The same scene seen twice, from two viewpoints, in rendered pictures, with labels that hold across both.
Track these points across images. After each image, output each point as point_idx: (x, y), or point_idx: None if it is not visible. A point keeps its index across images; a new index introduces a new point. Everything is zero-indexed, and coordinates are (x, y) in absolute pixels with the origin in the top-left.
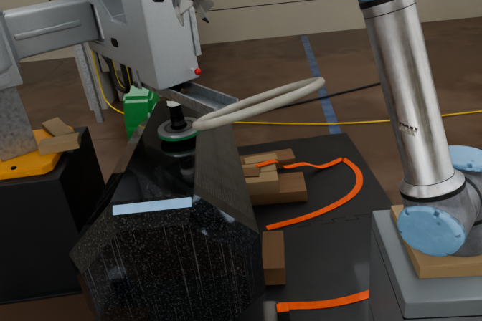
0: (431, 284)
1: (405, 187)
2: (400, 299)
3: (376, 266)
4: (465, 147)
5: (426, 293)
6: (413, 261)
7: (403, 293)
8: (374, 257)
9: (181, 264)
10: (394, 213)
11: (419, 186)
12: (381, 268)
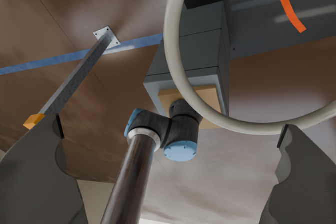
0: (157, 93)
1: (134, 133)
2: (149, 79)
3: (200, 56)
4: (190, 157)
5: (151, 91)
6: (168, 91)
7: (148, 83)
8: (206, 56)
9: None
10: (205, 89)
11: (130, 139)
12: (186, 65)
